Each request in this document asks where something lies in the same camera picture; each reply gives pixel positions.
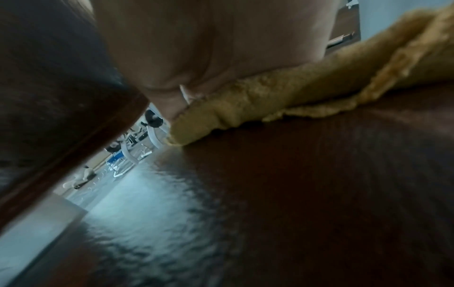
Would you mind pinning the person's right hand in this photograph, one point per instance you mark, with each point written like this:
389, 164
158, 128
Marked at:
220, 36

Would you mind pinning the brown cleaning cloth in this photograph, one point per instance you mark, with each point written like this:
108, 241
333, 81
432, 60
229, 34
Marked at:
301, 81

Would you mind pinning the maroon backrest pad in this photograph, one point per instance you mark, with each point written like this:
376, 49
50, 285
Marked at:
53, 98

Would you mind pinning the maroon seat pad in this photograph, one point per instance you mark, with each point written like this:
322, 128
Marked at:
301, 196

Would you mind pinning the white blue background machines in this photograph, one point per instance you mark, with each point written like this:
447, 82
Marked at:
122, 157

